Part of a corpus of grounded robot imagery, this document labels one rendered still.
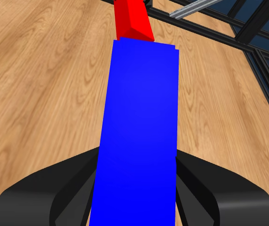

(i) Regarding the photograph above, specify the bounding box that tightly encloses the thin red peg bar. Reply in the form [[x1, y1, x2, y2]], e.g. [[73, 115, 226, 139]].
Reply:
[[113, 0, 155, 42]]

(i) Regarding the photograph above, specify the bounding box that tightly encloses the blue hollow socket block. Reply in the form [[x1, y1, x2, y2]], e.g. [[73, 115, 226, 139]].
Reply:
[[88, 37, 180, 226]]

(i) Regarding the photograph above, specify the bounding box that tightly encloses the grey aluminium rail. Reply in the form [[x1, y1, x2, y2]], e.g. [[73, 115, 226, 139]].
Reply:
[[169, 0, 220, 19]]

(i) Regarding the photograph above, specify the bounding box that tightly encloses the black table frame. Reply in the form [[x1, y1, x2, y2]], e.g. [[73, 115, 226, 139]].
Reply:
[[101, 0, 269, 137]]

